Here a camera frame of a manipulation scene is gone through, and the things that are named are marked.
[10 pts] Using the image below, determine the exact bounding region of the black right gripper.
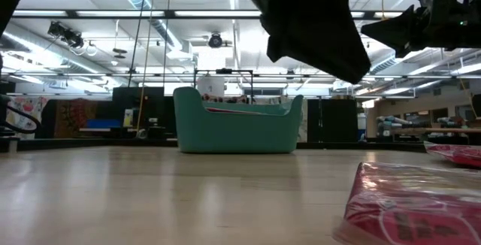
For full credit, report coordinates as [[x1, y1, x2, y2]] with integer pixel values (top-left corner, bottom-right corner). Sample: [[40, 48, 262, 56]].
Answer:
[[360, 0, 471, 59]]

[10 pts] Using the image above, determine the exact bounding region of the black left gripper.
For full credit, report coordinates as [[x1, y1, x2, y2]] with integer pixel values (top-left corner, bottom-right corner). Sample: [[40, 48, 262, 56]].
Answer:
[[228, 0, 373, 85]]

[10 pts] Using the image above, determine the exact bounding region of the red popcorn bag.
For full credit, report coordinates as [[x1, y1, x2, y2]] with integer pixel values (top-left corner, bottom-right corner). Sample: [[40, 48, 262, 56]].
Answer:
[[423, 141, 481, 170], [204, 106, 265, 116], [332, 161, 481, 245]]

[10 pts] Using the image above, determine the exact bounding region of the black storage cabinet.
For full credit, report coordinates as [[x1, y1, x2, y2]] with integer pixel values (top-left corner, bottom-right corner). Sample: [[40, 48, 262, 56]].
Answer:
[[307, 98, 358, 144], [111, 86, 165, 139]]

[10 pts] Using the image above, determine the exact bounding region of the cluttered wooden table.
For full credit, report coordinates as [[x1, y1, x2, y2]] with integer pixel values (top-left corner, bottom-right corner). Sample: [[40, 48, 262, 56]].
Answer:
[[374, 113, 481, 145]]

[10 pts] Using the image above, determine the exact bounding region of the white bucket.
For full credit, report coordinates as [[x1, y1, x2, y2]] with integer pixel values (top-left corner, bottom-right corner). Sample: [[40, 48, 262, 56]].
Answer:
[[196, 74, 226, 98]]

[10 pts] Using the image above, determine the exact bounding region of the teal plastic basket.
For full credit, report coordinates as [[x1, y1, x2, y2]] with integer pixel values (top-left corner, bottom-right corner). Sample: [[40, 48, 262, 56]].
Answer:
[[173, 86, 304, 154]]

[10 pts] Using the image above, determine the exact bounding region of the black overhead beam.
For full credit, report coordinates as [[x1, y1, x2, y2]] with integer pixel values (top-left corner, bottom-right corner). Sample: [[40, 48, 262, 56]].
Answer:
[[0, 9, 406, 21]]

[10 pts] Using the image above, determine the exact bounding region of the blue box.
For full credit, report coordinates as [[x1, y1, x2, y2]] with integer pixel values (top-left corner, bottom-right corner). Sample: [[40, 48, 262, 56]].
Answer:
[[85, 118, 122, 130]]

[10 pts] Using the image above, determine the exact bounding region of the brown patterned cloth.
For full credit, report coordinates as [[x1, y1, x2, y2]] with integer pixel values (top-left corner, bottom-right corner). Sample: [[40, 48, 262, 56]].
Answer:
[[53, 98, 99, 139]]

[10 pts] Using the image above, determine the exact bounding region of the colourful floral cloth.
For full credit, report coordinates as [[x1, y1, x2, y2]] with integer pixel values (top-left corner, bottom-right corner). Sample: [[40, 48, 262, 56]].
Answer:
[[5, 95, 49, 140]]

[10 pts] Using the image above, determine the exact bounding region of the black curved tube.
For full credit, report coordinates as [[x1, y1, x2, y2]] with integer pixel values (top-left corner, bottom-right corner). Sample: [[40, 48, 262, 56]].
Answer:
[[0, 94, 43, 136]]

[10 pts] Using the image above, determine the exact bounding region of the black metal cart frame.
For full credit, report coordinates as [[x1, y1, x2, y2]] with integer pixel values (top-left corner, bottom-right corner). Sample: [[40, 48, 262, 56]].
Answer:
[[192, 68, 255, 96]]

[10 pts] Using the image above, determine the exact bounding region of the round black ceiling camera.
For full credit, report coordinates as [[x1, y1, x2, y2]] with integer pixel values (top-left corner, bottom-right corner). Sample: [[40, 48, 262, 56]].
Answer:
[[207, 32, 224, 50]]

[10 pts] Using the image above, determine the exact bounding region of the yellow hanging cord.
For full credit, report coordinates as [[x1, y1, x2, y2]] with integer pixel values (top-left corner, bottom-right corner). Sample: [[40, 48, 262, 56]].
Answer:
[[135, 0, 157, 134]]

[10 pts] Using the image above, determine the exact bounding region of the silver ventilation duct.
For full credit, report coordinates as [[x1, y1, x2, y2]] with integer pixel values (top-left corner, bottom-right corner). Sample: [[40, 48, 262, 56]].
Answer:
[[107, 0, 193, 61]]

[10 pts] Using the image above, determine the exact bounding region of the black hanging cord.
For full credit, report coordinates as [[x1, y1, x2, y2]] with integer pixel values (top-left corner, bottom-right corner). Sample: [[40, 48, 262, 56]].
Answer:
[[127, 0, 150, 88]]

